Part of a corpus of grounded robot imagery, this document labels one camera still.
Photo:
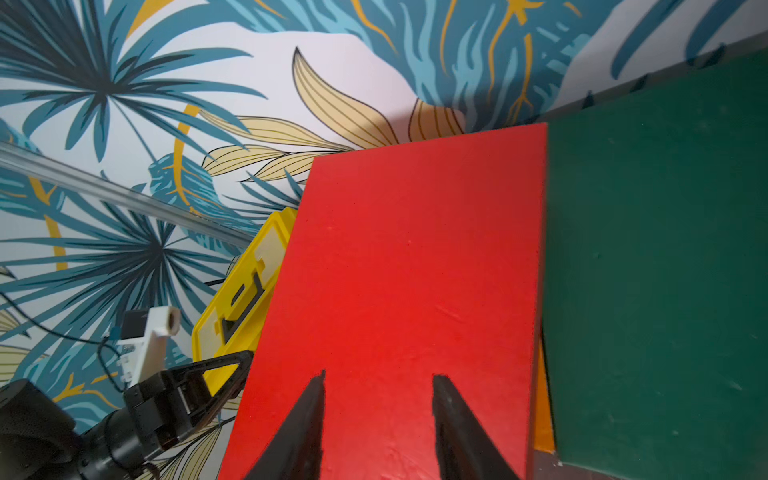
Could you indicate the left aluminium frame post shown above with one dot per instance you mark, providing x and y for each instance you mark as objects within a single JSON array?
[{"x": 46, "y": 169}]

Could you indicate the red shoebox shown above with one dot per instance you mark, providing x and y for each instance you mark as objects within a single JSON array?
[{"x": 406, "y": 262}]

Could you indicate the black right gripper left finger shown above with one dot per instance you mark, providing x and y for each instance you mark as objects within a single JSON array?
[{"x": 295, "y": 451}]

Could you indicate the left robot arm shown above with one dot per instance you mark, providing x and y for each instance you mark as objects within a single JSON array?
[{"x": 39, "y": 441}]

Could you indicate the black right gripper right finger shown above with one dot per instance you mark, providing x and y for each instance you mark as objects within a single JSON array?
[{"x": 463, "y": 448}]

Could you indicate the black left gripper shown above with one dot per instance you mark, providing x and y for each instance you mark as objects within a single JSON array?
[{"x": 159, "y": 414}]

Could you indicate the far orange shoebox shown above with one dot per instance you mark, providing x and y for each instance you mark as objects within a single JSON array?
[{"x": 544, "y": 438}]

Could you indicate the yellow and black toolbox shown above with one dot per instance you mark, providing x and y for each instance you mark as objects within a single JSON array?
[{"x": 235, "y": 317}]

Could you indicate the green shoebox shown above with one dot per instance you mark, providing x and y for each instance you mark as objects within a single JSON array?
[{"x": 655, "y": 284}]

